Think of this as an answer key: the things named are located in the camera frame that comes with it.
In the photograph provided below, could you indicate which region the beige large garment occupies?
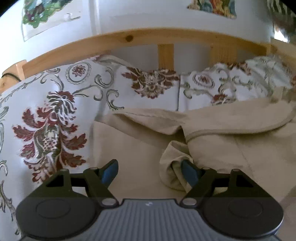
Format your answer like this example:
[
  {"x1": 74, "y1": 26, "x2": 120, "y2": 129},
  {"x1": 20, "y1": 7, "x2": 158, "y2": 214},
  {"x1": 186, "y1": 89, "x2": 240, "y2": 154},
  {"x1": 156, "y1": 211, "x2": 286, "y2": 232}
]
[{"x1": 91, "y1": 88, "x2": 295, "y2": 209}]

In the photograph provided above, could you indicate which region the pile of clothes on bed end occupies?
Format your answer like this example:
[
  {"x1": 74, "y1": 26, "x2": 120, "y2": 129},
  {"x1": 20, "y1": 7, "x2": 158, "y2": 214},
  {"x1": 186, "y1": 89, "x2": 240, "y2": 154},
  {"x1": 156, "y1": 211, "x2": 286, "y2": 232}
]
[{"x1": 266, "y1": 0, "x2": 295, "y2": 45}]

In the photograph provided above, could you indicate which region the floral white bed sheet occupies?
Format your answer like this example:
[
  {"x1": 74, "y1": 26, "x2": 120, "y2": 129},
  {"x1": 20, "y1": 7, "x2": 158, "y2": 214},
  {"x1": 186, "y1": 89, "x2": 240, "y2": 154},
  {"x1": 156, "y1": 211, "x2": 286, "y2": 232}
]
[{"x1": 1, "y1": 55, "x2": 295, "y2": 240}]

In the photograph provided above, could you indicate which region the green cartoon character poster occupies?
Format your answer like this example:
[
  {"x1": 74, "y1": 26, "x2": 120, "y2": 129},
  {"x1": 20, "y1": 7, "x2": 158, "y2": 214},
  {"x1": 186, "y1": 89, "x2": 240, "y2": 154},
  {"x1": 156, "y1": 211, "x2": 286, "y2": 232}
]
[{"x1": 22, "y1": 0, "x2": 83, "y2": 41}]

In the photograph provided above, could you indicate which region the black cable on bedpost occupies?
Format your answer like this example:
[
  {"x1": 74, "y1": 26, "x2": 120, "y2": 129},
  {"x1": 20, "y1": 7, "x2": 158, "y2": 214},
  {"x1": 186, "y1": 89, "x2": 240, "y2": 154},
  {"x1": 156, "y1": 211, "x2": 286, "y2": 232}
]
[{"x1": 1, "y1": 72, "x2": 22, "y2": 82}]

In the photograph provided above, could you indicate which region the wooden bed frame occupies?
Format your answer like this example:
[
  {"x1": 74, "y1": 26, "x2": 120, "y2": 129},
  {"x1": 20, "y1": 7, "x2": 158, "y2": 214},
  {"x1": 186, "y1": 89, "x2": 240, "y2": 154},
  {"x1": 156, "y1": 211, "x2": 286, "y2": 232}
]
[{"x1": 1, "y1": 28, "x2": 295, "y2": 92}]

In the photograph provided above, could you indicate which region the colourful landscape wall poster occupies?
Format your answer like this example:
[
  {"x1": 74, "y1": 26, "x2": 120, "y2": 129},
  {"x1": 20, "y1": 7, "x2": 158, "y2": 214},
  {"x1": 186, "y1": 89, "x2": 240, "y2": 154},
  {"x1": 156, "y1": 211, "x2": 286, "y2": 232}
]
[{"x1": 187, "y1": 0, "x2": 237, "y2": 19}]

